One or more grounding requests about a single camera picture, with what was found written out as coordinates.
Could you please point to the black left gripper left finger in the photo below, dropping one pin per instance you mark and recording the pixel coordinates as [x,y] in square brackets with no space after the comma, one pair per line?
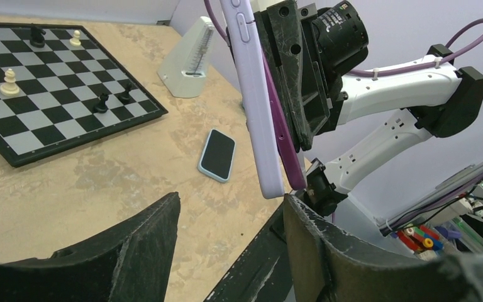
[130,261]

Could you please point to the colourful clutter outside enclosure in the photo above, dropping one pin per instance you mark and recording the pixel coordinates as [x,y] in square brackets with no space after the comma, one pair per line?
[449,225]

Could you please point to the black phone magenta edge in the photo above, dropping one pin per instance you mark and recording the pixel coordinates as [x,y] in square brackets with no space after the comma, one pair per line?
[285,146]

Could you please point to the black chess piece far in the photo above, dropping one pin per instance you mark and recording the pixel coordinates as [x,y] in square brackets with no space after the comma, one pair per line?
[37,38]

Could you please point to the black chess piece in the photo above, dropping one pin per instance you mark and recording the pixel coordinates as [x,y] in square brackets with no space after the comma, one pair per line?
[100,106]
[37,38]
[124,97]

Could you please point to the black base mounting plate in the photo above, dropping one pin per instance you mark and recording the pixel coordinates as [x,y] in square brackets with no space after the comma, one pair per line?
[262,271]

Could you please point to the black chess piece near right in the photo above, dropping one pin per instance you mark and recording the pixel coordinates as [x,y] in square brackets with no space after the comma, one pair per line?
[124,97]

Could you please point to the aluminium frame rail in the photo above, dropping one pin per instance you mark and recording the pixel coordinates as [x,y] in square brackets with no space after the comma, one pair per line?
[453,186]

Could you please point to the white translucent metronome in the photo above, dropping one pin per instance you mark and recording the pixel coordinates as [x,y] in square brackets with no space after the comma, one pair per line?
[184,69]

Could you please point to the phone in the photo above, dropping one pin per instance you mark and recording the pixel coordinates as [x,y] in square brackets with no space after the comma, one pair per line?
[216,160]

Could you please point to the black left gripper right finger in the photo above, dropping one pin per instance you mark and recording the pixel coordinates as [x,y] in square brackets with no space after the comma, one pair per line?
[329,264]

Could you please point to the black chess piece near left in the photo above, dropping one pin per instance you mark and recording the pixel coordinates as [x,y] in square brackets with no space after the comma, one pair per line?
[100,106]

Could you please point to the white chess pawn far right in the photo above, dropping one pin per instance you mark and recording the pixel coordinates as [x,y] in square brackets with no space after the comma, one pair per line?
[75,41]

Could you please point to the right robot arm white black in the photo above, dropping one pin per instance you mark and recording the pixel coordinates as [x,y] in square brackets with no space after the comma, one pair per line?
[427,98]

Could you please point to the white chess piece left upper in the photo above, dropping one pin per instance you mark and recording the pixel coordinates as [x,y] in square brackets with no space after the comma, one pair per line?
[9,87]

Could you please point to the lilac phone case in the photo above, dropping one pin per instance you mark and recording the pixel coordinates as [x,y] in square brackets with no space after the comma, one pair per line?
[248,58]

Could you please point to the black and silver chessboard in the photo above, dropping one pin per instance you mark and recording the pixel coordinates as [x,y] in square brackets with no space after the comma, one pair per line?
[59,86]

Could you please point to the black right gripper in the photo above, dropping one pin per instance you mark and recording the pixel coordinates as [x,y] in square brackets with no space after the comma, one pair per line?
[305,48]

